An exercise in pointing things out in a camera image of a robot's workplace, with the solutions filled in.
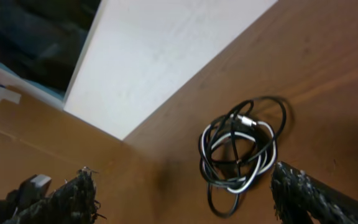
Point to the white back board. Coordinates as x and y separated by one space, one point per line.
140 52

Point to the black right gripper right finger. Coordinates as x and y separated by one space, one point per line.
300 198

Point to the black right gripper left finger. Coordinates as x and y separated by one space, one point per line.
74 202

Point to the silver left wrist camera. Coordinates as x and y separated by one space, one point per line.
34 188

